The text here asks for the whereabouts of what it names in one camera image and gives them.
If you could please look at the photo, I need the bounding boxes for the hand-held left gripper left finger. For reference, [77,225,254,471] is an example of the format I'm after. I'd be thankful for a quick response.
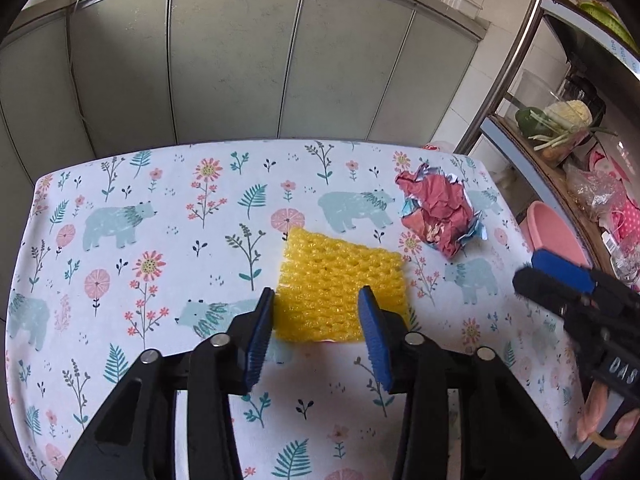
[57,287,277,480]

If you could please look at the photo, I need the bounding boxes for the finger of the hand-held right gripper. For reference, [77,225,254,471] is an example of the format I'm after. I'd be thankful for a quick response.
[512,266,588,317]
[531,250,601,297]

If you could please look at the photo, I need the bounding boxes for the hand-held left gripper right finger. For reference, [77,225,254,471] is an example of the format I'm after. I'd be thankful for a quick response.
[357,285,583,480]

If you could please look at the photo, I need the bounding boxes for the pink plastic basin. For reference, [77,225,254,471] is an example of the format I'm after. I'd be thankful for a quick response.
[520,200,594,269]

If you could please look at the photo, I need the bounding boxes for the yellow foam fruit net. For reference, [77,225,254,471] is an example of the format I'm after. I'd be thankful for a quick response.
[273,226,408,347]

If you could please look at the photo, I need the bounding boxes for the red foil paper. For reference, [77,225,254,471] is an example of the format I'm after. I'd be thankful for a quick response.
[394,161,489,262]

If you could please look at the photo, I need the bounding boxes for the person's right hand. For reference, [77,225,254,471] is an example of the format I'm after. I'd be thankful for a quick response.
[575,379,638,450]

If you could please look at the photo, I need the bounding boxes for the crinkled clear bag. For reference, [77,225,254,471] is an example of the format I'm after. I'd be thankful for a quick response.
[564,161,627,212]

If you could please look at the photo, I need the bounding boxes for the scallions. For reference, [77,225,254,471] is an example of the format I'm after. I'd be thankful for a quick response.
[529,110,619,154]

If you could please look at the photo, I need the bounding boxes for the green pepper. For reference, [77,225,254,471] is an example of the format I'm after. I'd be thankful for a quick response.
[515,106,544,137]

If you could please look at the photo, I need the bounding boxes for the cauliflower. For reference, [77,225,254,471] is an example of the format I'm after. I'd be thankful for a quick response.
[544,99,594,129]

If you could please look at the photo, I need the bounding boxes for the floral bear print tablecloth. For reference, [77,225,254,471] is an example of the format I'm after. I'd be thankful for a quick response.
[4,137,593,480]

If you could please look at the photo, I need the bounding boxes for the black blender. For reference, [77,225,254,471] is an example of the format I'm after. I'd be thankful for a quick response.
[556,74,607,127]

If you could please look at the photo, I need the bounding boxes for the clear glass container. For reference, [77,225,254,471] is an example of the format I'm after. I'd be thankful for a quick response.
[505,66,557,112]

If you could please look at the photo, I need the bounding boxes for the metal shelf rack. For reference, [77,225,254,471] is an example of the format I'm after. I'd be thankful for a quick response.
[452,0,640,291]

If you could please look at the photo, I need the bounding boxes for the green colander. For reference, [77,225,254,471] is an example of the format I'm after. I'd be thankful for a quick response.
[576,0,637,47]

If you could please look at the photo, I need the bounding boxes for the white dish tray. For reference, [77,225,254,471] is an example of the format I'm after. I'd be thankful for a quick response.
[439,0,484,14]

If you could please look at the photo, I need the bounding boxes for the grey kitchen counter cabinet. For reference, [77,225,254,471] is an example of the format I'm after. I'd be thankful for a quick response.
[0,0,491,201]

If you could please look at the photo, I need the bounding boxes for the power cable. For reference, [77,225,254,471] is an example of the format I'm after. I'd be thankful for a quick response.
[64,0,98,151]

